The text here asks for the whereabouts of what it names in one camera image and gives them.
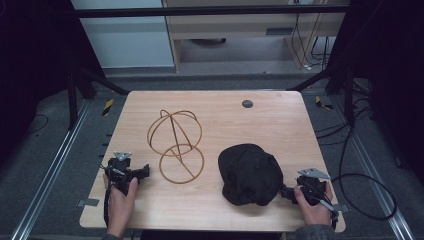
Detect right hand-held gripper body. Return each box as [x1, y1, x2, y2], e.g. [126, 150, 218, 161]
[295, 167, 332, 207]

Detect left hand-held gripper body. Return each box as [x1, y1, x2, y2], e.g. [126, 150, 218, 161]
[103, 151, 136, 196]

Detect black hat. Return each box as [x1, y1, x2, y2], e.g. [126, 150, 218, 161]
[217, 143, 285, 207]

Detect person's right hand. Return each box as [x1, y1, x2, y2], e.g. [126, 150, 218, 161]
[293, 181, 335, 228]

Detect person's left hand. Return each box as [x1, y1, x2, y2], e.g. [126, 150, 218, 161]
[106, 177, 140, 238]

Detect grey tape piece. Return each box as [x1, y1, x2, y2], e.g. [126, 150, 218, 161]
[76, 197, 100, 208]
[332, 203, 352, 214]

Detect yellow black floor tape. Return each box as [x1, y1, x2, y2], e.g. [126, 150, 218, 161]
[314, 95, 335, 111]
[101, 98, 115, 117]

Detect black metal stand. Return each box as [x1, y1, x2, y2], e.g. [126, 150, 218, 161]
[65, 59, 130, 132]
[287, 63, 357, 126]

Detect white cabinet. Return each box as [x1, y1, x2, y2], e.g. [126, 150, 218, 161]
[70, 0, 176, 70]

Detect light wooden desk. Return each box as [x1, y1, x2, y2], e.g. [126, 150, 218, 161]
[161, 0, 352, 73]

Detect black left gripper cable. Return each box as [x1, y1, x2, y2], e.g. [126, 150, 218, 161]
[102, 182, 113, 228]

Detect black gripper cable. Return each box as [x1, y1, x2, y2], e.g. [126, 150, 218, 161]
[102, 182, 113, 228]
[313, 113, 398, 231]

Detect brown wire hat stand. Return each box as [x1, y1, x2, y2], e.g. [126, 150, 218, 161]
[146, 108, 205, 185]

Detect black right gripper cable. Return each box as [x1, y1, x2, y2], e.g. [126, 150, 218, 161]
[313, 113, 398, 231]

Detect aluminium floor rail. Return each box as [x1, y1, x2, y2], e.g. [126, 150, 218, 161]
[329, 95, 416, 240]
[9, 99, 92, 240]

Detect black floor cables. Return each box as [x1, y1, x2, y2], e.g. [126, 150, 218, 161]
[314, 79, 374, 147]

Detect thin black floor cable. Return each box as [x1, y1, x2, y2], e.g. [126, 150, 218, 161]
[25, 113, 50, 136]

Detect bundle of hanging desk cables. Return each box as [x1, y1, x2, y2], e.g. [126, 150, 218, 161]
[290, 0, 332, 72]

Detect black frame crossbar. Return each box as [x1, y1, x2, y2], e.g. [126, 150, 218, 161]
[70, 4, 352, 20]

